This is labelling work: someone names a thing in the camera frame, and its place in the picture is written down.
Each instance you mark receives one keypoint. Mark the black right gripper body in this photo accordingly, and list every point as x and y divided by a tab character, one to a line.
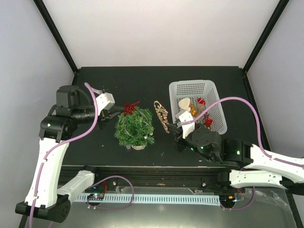
178	146

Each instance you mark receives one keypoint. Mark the white round foam ornament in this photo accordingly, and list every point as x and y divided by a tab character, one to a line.
185	104

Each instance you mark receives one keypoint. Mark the burlap bow ornament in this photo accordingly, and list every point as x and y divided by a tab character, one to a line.
200	109

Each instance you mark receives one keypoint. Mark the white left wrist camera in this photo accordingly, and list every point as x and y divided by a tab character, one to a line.
105	101

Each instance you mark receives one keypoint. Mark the white tree pot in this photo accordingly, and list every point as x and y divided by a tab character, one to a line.
141	147

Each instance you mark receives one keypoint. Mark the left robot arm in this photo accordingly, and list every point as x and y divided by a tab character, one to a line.
66	122

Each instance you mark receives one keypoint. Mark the red berry sprig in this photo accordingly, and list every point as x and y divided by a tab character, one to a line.
201	100

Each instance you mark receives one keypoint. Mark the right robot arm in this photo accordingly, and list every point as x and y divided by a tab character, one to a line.
244	164

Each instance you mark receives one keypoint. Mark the red gift box ornament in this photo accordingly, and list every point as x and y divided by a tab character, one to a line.
208	122

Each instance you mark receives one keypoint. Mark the small green christmas tree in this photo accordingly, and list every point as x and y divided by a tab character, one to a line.
134	129

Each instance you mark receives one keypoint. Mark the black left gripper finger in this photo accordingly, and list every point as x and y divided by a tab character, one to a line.
117	109
114	114

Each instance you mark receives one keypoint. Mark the black frame post right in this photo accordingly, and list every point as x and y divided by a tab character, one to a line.
275	16

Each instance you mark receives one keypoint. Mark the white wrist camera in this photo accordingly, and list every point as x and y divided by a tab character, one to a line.
183	120
105	101

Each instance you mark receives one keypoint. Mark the white perforated plastic basket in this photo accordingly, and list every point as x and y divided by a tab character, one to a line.
194	89

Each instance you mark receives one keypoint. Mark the light blue cable duct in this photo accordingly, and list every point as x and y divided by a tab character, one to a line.
209	200

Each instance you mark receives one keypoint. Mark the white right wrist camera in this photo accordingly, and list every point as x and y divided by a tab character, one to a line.
183	120

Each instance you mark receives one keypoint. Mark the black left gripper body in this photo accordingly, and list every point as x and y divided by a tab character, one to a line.
104	115

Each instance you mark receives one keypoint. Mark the black frame post left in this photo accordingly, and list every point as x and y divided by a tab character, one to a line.
55	33

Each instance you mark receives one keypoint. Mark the red star tree topper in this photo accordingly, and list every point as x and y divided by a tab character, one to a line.
130	108

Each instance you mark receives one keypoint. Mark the gold gift box ornament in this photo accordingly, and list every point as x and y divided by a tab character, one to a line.
193	111

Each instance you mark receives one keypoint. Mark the black frame post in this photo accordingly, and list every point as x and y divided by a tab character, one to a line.
55	33
275	16

